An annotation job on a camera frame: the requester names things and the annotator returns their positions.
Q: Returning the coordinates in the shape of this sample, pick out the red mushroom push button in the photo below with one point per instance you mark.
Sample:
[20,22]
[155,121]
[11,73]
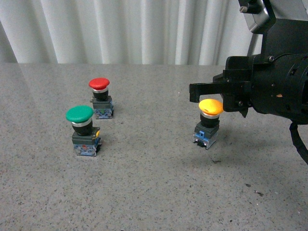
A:
[101,100]

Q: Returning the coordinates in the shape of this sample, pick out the yellow mushroom push button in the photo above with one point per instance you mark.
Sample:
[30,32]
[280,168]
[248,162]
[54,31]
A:
[206,131]

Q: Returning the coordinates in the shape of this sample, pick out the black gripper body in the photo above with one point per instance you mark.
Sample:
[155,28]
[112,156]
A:
[278,88]

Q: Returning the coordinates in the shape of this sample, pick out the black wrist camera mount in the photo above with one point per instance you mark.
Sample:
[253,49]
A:
[282,23]

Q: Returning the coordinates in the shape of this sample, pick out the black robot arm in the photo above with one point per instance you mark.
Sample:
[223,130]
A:
[278,87]

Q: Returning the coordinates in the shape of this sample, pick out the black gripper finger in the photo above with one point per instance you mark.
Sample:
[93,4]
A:
[243,111]
[198,89]

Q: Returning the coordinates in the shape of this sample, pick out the green mushroom push button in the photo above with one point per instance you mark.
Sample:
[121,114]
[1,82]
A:
[86,138]

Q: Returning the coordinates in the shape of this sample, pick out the white pleated curtain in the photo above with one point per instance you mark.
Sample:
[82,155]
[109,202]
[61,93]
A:
[203,32]

